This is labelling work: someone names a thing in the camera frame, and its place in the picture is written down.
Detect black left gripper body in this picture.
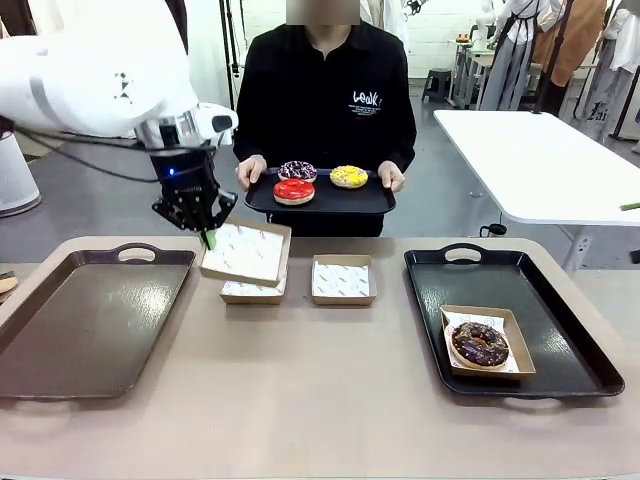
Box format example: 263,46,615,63
149,145,221,207

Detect tan round pastry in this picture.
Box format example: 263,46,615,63
0,270,20,304

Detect white background desk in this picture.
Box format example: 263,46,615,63
447,37,496,109

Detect brown hanging garment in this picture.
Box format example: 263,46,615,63
529,0,609,89

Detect black tripod stand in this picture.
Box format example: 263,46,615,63
218,0,242,146

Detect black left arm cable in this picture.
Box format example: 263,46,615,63
0,115,166,184

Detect person in black shirt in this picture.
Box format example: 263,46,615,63
232,0,418,239

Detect dark purple sprinkle donut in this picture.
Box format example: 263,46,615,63
277,160,319,184

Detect white hanging garment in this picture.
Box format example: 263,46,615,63
602,0,640,74

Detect black garment stand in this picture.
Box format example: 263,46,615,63
529,0,576,115

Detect grey plastic stool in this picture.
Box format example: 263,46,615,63
421,68,454,105

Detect white hanging clothes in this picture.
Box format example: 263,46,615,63
359,0,416,56

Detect grey garment with lettering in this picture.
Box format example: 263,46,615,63
572,29,626,144

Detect mannequin with grey skirt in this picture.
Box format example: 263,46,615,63
479,0,541,112

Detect red glazed donut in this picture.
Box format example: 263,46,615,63
272,178,317,207

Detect white cylindrical air purifier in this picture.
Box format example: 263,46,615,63
0,130,42,219

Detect person's right hand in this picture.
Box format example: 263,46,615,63
236,154,268,193

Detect white folding table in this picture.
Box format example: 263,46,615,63
432,108,640,274

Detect white hanging fabric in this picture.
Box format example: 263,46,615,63
184,0,236,109

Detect person's right forearm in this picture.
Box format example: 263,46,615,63
232,99,271,164

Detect brown handled serving tray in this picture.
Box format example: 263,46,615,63
0,243,197,404

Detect chocolate sprinkle donut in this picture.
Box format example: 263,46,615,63
450,322,511,371

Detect person's left forearm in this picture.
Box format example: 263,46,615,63
384,99,418,169

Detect person's left hand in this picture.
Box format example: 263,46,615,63
378,160,406,194

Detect yellow glazed donut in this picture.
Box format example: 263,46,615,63
329,165,370,190

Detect white bare mannequin torso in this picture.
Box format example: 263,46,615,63
469,0,496,44

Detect white printed paper liner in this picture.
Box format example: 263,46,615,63
442,309,521,375
204,223,287,281
313,263,370,297
222,277,287,297

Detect brown cardboard donut box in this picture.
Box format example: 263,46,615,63
311,254,379,307
438,304,537,381
198,221,293,289
219,272,289,306

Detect black handled serving tray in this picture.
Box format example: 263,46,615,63
403,243,626,401

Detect dark brown garment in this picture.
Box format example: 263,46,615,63
0,0,37,37

